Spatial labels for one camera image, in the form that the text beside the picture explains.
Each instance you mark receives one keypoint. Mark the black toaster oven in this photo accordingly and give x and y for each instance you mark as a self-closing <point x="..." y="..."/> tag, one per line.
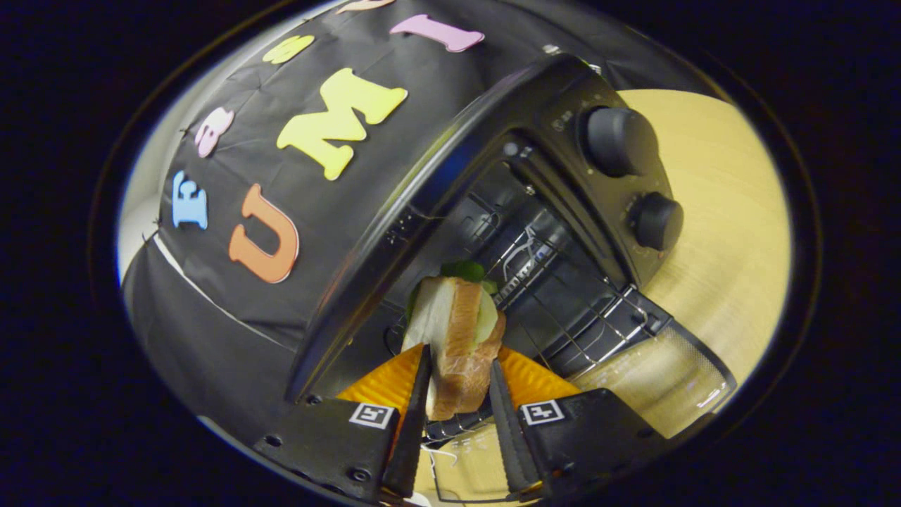
<point x="563" y="91"/>

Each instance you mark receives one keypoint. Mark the lettuce sandwich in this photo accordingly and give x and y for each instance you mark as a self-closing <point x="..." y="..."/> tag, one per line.
<point x="457" y="338"/>

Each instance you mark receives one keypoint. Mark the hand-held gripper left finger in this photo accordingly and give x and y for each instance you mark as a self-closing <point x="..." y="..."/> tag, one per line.
<point x="415" y="436"/>

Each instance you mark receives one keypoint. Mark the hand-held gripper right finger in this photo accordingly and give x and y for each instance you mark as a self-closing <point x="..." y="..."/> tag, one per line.
<point x="510" y="436"/>

